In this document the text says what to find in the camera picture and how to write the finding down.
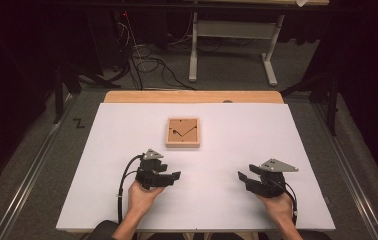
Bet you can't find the white desk frame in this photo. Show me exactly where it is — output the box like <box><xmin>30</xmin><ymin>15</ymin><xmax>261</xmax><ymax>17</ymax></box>
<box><xmin>188</xmin><ymin>0</ymin><xmax>330</xmax><ymax>87</ymax></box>

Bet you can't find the wooden table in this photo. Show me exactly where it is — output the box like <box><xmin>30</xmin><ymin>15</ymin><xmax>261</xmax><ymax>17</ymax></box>
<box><xmin>64</xmin><ymin>90</ymin><xmax>331</xmax><ymax>240</ymax></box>

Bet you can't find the dark sleeve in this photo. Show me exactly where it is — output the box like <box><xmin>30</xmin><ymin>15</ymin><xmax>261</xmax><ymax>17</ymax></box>
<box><xmin>88</xmin><ymin>219</ymin><xmax>120</xmax><ymax>240</ymax></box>

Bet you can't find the brown wooden panel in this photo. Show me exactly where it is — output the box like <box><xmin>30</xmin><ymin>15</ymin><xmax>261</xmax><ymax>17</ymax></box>
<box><xmin>168</xmin><ymin>119</ymin><xmax>198</xmax><ymax>143</ymax></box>

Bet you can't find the person's left hand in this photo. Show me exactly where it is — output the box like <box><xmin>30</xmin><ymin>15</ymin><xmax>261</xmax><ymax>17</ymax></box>
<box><xmin>127</xmin><ymin>181</ymin><xmax>165</xmax><ymax>218</ymax></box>

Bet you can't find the person's right hand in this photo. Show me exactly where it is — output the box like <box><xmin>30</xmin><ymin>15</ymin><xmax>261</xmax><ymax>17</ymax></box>
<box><xmin>256</xmin><ymin>192</ymin><xmax>295</xmax><ymax>224</ymax></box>

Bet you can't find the tangle of floor cables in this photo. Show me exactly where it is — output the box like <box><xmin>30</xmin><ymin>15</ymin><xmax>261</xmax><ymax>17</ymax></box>
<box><xmin>113</xmin><ymin>13</ymin><xmax>198</xmax><ymax>91</ymax></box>

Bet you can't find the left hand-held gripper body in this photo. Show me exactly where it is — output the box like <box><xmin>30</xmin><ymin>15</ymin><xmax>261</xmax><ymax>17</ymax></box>
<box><xmin>135</xmin><ymin>148</ymin><xmax>165</xmax><ymax>191</ymax></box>

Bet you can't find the white table mat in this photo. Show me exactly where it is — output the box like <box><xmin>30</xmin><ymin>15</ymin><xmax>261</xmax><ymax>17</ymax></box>
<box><xmin>55</xmin><ymin>102</ymin><xmax>336</xmax><ymax>232</ymax></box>

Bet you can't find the black metal stand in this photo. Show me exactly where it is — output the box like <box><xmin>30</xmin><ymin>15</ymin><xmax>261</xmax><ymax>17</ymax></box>
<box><xmin>52</xmin><ymin>63</ymin><xmax>122</xmax><ymax>125</ymax></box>
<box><xmin>280</xmin><ymin>71</ymin><xmax>342</xmax><ymax>137</ymax></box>

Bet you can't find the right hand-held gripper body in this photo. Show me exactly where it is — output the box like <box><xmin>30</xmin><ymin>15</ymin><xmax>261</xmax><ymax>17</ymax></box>
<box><xmin>248</xmin><ymin>158</ymin><xmax>300</xmax><ymax>199</ymax></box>

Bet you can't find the metal floor rail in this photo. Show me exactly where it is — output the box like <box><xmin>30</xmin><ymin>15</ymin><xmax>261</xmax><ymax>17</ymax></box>
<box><xmin>0</xmin><ymin>94</ymin><xmax>78</xmax><ymax>240</ymax></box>
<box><xmin>312</xmin><ymin>103</ymin><xmax>378</xmax><ymax>240</ymax></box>

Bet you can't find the square wooden box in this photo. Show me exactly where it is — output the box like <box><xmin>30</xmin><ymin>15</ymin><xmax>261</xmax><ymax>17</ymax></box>
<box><xmin>165</xmin><ymin>117</ymin><xmax>201</xmax><ymax>149</ymax></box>

